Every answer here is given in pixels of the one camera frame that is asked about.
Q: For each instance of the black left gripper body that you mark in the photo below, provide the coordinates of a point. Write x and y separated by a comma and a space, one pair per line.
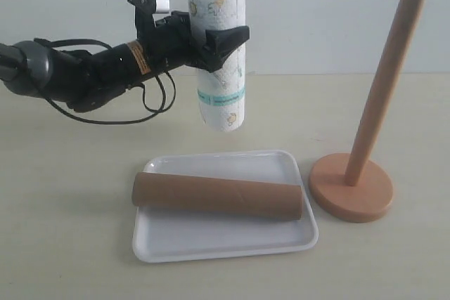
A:
165, 44

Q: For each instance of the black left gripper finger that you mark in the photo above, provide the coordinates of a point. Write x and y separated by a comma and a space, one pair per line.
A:
220, 45

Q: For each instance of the white rectangular plastic tray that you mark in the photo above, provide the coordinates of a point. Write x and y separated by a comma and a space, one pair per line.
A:
169, 236

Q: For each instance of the wooden paper towel holder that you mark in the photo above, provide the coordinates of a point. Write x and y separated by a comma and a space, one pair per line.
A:
350, 186

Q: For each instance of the printed white paper towel roll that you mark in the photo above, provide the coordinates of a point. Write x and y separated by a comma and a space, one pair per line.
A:
221, 94

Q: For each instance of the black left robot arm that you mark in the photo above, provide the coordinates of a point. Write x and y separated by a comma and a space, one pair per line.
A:
62, 71

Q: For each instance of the brown cardboard tube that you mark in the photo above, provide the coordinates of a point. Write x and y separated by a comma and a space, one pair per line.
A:
229, 196

